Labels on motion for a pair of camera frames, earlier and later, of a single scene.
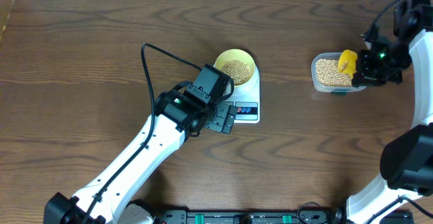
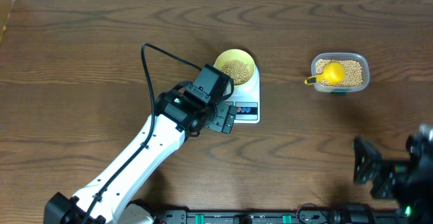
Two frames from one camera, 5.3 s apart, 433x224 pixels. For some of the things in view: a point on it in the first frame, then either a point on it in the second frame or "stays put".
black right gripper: x=365 y=76 to x=394 y=171
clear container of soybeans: x=327 y=78 stays put
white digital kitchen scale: x=246 y=99 stays put
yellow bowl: x=237 y=64 stays put
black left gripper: x=224 y=118 stays put
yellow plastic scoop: x=347 y=63 to x=333 y=73
